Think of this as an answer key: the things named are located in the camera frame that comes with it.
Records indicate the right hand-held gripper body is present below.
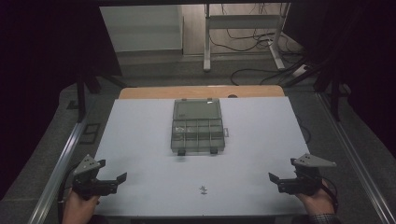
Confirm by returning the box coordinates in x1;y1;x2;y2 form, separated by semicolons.
290;153;337;197

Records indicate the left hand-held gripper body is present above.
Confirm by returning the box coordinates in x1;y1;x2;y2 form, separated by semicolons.
72;154;106;201

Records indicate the clear plastic compartment box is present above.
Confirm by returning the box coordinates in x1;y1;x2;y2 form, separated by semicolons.
170;98;230;157

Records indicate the person's right hand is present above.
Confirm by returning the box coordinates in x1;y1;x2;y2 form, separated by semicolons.
295;180;336;216

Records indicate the person's left hand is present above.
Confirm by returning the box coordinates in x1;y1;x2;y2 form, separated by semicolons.
62;188;101;224

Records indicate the black floor socket plate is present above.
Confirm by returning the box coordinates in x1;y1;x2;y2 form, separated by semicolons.
78;122;102;146

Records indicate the black metal stand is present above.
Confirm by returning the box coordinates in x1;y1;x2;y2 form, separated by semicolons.
282;58;353;122
66;70;129;124

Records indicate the white power strip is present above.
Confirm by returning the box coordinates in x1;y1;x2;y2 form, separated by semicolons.
291;63;310;79

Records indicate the white cabinet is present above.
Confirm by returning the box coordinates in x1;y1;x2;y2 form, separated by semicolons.
99;5;185;53

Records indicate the aluminium rail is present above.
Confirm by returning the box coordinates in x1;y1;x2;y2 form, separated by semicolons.
27;120;92;224
315;92;396;224

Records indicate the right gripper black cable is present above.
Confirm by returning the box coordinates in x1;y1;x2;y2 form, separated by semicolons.
319;176;340;213

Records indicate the thin black cable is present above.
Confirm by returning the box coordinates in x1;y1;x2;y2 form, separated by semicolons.
295;115;312;145

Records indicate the looped black floor cable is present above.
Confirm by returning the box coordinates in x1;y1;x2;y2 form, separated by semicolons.
230;67;283;87

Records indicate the tangle of black floor cables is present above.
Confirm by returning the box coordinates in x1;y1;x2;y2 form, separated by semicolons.
207;3;307;64

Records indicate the white desk frame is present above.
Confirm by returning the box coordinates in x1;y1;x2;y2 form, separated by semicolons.
203;3;292;73

